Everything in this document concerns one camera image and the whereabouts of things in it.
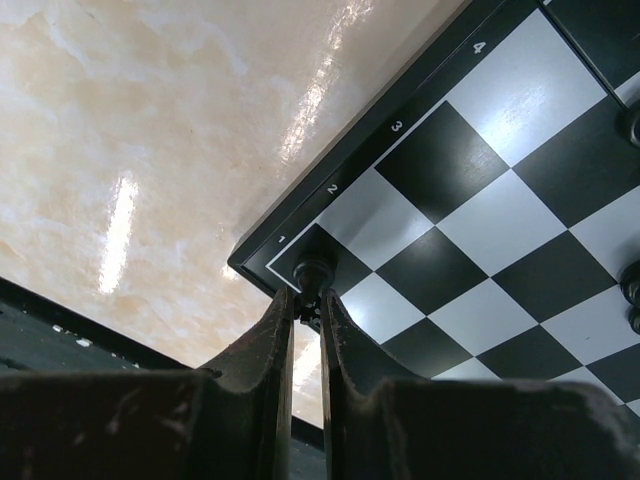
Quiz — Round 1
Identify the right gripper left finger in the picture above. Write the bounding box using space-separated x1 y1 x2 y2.
1 288 294 479

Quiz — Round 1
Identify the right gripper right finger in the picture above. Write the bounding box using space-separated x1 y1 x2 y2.
321 289 639 479

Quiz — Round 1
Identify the black chess rook piece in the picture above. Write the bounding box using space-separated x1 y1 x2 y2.
293 255 335 329

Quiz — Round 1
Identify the black white chess board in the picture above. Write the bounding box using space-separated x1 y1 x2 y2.
230 1 639 409

